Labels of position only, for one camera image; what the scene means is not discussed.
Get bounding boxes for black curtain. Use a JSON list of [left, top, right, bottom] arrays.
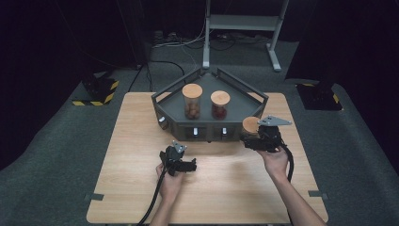
[[284, 0, 399, 176], [0, 0, 152, 173]]

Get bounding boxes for black floor cable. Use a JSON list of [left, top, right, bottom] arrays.
[[127, 59, 186, 93]]

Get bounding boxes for glass jar with wooden lid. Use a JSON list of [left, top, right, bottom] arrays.
[[240, 116, 262, 143]]

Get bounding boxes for person's right hand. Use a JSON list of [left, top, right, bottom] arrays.
[[255, 145, 290, 181]]

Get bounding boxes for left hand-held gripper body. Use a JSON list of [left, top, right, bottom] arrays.
[[158, 140, 188, 177]]

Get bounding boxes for small glass jar red contents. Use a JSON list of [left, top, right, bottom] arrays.
[[209, 89, 231, 121]]

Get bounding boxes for person's left hand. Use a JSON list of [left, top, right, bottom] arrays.
[[155, 162, 186, 202]]

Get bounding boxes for left hand-held gripper black cable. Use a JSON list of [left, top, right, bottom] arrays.
[[136, 169, 169, 226]]

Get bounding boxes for white floor cables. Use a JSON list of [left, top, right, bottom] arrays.
[[152, 18, 212, 51]]

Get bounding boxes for grey metal stand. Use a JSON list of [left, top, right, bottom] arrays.
[[201, 0, 290, 73]]

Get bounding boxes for right hand-held gripper black cable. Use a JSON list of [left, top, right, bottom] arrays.
[[279, 143, 295, 184]]

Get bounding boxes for black cable bundle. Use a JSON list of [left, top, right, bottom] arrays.
[[209, 31, 271, 52]]

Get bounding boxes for tall glass jar brown balls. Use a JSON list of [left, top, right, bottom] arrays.
[[181, 83, 204, 121]]

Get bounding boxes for hand-held gripper black cable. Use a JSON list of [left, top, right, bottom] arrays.
[[136, 169, 169, 226], [279, 143, 295, 184]]

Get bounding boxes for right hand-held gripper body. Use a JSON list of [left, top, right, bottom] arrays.
[[257, 115, 293, 153]]

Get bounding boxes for dark grey corner shelf rack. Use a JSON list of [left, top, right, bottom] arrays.
[[151, 67, 270, 143]]

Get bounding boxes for grey tape strip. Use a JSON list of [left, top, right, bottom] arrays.
[[308, 189, 329, 201], [83, 192, 105, 202]]

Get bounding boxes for black base with striped tape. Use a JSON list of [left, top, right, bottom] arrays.
[[72, 73, 120, 107], [295, 79, 343, 112]]

